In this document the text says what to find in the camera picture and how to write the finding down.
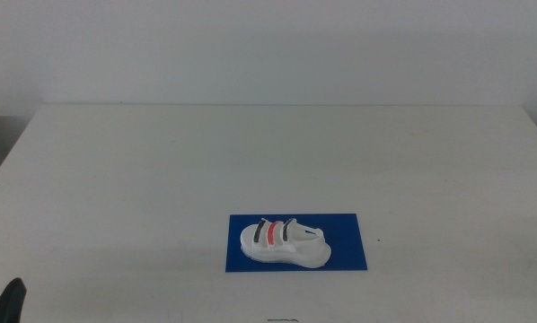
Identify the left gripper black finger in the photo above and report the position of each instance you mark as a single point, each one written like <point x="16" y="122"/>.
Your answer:
<point x="9" y="302"/>

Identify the blue rectangular mat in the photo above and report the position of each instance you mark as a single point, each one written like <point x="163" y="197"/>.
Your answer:
<point x="345" y="251"/>

